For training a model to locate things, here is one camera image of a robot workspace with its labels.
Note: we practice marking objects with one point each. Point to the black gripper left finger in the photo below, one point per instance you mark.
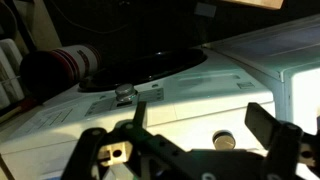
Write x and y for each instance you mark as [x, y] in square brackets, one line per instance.
[140, 116]

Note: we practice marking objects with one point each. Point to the white detergent jug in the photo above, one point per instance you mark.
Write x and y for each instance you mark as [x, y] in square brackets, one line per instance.
[48, 73]

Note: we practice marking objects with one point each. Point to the black washer door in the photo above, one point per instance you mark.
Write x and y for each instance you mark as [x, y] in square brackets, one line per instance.
[142, 70]

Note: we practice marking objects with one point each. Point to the white dryer machine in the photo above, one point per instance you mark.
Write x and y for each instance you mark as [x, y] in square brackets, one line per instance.
[286, 59]

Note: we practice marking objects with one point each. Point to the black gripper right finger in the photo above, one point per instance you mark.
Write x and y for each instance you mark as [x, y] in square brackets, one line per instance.
[265, 128]

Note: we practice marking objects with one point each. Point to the white front-load washing machine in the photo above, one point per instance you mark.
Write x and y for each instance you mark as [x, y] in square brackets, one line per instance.
[188, 108]

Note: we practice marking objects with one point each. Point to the silver washer control knob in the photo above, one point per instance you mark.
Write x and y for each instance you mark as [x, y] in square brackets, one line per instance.
[125, 92]

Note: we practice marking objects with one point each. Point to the silver dryer knob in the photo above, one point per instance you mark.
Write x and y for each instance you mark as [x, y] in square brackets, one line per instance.
[223, 140]

